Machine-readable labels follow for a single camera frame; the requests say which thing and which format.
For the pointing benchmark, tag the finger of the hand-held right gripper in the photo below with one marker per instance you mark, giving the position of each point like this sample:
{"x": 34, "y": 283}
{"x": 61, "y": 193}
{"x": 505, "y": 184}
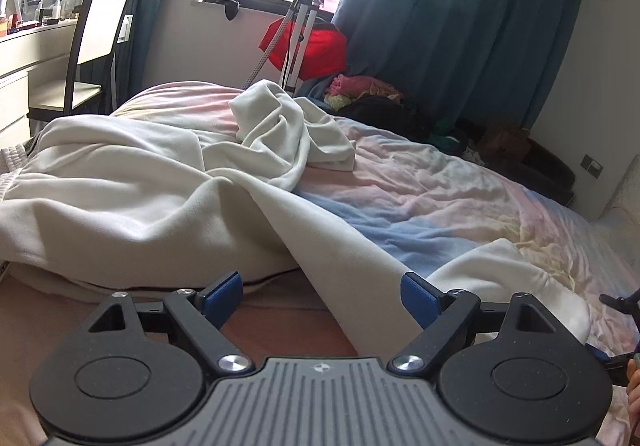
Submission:
{"x": 612, "y": 360}
{"x": 622, "y": 302}

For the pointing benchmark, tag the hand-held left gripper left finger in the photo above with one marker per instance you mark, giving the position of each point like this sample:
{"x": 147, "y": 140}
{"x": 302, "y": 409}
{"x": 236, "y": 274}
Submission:
{"x": 226, "y": 297}

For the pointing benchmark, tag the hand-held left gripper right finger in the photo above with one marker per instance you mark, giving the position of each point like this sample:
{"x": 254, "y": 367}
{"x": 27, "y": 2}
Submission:
{"x": 419, "y": 297}

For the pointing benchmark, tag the black clothes pile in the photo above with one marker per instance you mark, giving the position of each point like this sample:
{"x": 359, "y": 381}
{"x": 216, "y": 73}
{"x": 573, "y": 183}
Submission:
{"x": 385, "y": 118}

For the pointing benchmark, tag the metal wall outlet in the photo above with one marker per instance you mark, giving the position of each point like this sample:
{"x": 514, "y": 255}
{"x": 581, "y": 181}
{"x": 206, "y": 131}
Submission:
{"x": 592, "y": 165}

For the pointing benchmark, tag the garment steamer stand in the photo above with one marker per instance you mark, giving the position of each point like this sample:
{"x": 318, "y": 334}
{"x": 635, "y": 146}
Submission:
{"x": 306, "y": 20}

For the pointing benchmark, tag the black and white chair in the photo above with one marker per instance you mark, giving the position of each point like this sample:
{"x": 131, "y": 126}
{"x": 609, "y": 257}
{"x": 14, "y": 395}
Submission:
{"x": 102, "y": 25}

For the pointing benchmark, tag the white dressing desk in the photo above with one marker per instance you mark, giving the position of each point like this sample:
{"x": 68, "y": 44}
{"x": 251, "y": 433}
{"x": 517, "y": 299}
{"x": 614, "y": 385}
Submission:
{"x": 20, "y": 75}

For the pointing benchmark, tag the pink cloth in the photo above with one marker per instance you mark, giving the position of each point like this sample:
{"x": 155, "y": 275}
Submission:
{"x": 350, "y": 84}

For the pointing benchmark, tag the brown bag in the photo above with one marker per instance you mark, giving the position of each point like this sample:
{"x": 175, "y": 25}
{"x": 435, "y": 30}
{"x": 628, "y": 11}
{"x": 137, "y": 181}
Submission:
{"x": 505, "y": 138}

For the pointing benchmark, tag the peach bed sheet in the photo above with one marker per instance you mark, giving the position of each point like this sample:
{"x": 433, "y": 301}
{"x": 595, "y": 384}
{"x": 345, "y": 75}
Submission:
{"x": 290, "y": 326}

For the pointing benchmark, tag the row of cosmetic bottles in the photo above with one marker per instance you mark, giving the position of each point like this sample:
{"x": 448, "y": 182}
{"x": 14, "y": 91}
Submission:
{"x": 57, "y": 10}

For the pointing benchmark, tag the pastel tie-dye blanket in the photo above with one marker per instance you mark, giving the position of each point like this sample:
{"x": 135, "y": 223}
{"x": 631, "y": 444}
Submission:
{"x": 425, "y": 196}

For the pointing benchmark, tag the person's right hand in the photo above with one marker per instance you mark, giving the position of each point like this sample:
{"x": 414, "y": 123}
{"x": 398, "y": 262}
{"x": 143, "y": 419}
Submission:
{"x": 635, "y": 391}

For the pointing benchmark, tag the yellow-green cloth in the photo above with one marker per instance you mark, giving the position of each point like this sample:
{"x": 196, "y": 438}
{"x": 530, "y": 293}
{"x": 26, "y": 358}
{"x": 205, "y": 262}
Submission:
{"x": 339, "y": 101}

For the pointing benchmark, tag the red bag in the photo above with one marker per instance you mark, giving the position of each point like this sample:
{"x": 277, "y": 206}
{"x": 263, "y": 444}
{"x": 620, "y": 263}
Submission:
{"x": 322, "y": 50}

